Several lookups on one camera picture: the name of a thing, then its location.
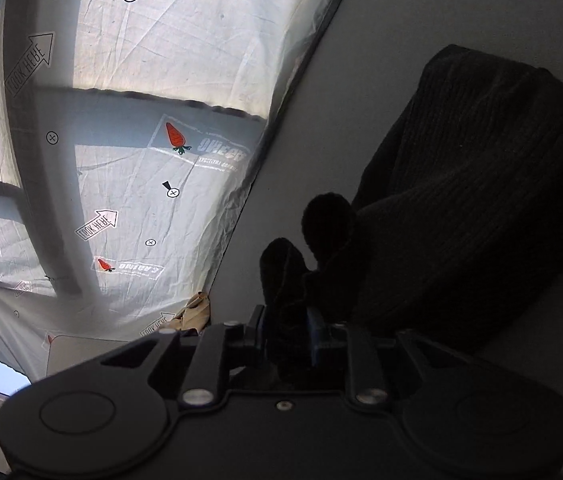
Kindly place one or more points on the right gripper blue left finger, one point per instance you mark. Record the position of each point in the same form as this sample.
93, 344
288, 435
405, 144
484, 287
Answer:
254, 328

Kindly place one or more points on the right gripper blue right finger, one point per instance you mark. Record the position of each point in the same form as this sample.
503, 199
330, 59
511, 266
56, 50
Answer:
321, 338

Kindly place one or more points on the black knit sweater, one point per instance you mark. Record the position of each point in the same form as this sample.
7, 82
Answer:
457, 223

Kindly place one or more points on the white printed storage bag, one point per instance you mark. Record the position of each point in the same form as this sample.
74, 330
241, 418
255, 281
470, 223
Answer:
130, 132

